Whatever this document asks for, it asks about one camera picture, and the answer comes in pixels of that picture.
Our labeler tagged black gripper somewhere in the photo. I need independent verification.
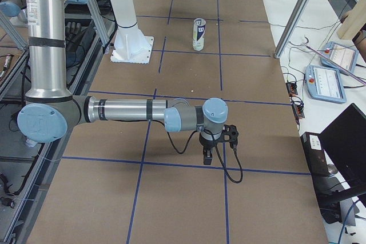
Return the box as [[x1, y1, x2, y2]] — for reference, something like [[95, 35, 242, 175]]
[[199, 132, 224, 165]]

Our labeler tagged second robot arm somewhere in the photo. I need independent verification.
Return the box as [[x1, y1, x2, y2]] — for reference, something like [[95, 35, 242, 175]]
[[1, 0, 27, 24]]

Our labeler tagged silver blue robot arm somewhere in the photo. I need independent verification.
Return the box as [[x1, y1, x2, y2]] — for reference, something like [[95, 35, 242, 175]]
[[17, 0, 237, 165]]

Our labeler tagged clear tennis ball can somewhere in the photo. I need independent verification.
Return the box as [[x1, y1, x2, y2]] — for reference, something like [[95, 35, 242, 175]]
[[192, 18, 206, 51]]

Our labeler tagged orange black connector board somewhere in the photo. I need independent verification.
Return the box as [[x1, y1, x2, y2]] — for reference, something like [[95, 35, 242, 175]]
[[285, 81, 305, 123]]

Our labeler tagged black computer box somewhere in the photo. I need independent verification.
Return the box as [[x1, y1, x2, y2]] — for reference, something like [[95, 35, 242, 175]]
[[301, 132, 330, 177]]

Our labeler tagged near teach pendant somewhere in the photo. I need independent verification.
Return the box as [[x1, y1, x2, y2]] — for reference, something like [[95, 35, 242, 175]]
[[305, 65, 347, 103]]

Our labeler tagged teach pendant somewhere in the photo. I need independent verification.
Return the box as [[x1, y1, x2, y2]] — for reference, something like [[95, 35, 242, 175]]
[[305, 65, 347, 103], [320, 41, 359, 73]]

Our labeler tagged black monitor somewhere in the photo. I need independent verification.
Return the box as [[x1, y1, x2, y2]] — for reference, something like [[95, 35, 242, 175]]
[[319, 103, 365, 206]]

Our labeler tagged far teach pendant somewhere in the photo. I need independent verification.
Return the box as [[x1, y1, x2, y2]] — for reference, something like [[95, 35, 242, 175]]
[[320, 41, 359, 73]]

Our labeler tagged wooden board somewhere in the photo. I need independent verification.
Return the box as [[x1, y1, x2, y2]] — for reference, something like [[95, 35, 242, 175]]
[[337, 0, 365, 40]]

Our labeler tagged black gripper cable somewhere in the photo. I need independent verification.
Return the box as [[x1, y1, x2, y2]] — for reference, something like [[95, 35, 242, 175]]
[[165, 121, 244, 183]]

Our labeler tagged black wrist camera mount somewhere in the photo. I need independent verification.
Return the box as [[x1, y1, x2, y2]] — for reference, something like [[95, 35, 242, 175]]
[[222, 125, 239, 150]]

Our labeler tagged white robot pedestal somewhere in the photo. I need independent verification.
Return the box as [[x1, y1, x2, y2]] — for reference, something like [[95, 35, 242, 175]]
[[110, 0, 154, 64]]

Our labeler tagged blue cable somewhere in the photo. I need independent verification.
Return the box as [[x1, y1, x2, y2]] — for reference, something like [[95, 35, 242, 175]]
[[337, 197, 364, 244]]

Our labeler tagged aluminium frame post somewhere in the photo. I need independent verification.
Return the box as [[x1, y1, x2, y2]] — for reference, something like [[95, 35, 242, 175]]
[[274, 0, 309, 59]]

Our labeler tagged aluminium frame rail left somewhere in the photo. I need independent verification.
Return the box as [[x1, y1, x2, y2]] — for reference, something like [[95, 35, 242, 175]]
[[87, 0, 109, 47]]

